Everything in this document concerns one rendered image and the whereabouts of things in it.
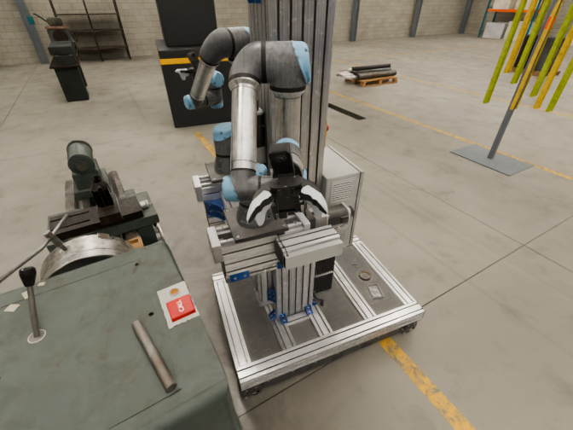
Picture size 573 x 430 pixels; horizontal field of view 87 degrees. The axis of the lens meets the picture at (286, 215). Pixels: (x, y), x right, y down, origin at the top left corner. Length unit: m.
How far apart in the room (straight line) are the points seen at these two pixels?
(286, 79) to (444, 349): 2.02
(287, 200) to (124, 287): 0.54
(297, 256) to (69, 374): 0.78
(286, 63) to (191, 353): 0.80
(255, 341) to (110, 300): 1.20
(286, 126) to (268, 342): 1.36
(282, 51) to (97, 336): 0.89
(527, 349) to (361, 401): 1.22
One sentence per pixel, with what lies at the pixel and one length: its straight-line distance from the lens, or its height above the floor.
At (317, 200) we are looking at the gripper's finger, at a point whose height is 1.59.
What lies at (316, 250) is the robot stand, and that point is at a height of 1.07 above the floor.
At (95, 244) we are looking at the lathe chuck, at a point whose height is 1.23.
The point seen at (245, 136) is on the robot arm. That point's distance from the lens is 0.89.
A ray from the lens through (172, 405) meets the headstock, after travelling 0.74.
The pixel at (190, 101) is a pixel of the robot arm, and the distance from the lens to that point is 1.75.
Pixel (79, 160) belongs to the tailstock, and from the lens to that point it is 2.24.
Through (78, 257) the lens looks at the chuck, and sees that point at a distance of 1.17.
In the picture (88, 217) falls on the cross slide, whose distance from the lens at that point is 1.90.
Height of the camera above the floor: 1.91
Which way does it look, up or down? 36 degrees down
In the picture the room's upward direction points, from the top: straight up
